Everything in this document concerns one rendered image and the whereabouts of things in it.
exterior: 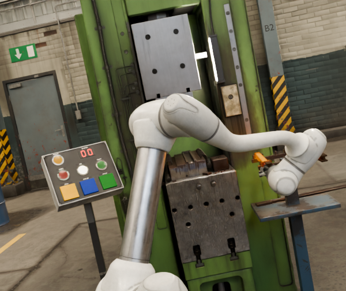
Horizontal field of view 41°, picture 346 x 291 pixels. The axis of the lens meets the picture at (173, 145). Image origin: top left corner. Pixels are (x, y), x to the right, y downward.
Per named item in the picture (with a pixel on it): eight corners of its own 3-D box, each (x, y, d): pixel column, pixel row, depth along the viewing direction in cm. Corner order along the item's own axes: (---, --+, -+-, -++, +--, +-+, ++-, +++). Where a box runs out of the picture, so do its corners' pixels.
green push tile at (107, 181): (117, 185, 234) (112, 172, 236) (104, 189, 231) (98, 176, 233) (117, 186, 236) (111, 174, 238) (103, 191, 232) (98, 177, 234)
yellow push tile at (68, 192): (79, 196, 225) (75, 183, 228) (64, 200, 222) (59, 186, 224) (79, 198, 227) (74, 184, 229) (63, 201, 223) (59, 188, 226)
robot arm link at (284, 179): (281, 195, 192) (301, 170, 190) (289, 205, 176) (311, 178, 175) (260, 179, 191) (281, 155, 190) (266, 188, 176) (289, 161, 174)
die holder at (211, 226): (250, 249, 251) (236, 170, 246) (181, 264, 251) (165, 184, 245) (233, 221, 307) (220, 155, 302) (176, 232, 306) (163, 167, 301)
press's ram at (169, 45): (217, 86, 246) (203, 10, 242) (146, 100, 246) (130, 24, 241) (207, 86, 288) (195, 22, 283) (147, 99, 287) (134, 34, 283)
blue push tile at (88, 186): (99, 190, 230) (93, 177, 232) (84, 195, 226) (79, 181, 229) (98, 192, 231) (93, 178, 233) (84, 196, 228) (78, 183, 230)
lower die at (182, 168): (207, 173, 252) (205, 157, 251) (171, 181, 251) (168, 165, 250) (200, 161, 293) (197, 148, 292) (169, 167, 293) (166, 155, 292)
